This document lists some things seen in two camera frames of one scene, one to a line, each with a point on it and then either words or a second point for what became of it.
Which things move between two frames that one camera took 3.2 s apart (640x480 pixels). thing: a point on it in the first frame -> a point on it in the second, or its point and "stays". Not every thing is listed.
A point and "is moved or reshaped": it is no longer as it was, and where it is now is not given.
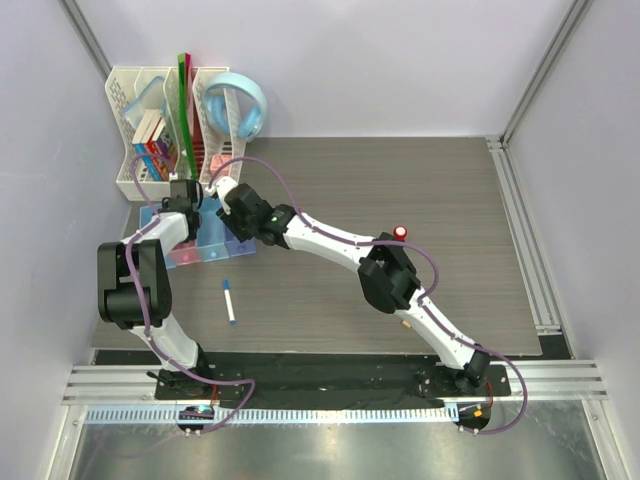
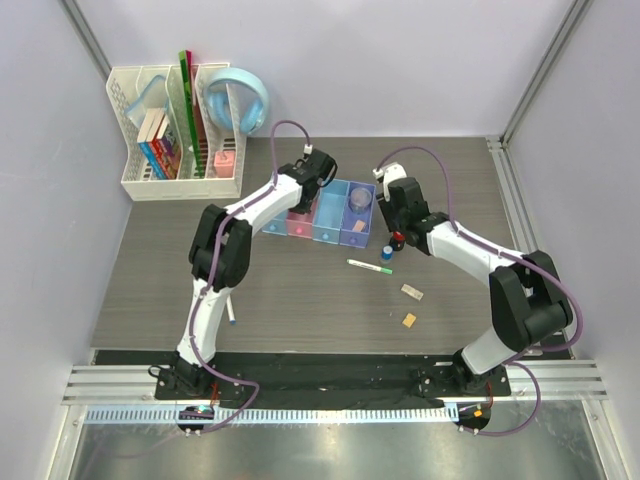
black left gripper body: (166, 206) -> (305, 208)
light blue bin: (211, 233) is moved or reshaped
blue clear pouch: (153, 97) stays
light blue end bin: (146, 212) is moved or reshaped
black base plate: (293, 378) stays
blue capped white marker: (228, 302) stays
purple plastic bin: (235, 247) is moved or reshaped
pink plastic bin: (186, 252) is moved or reshaped
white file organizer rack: (173, 136) stays
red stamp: (400, 233) stays
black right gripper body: (242, 230) -> (393, 218)
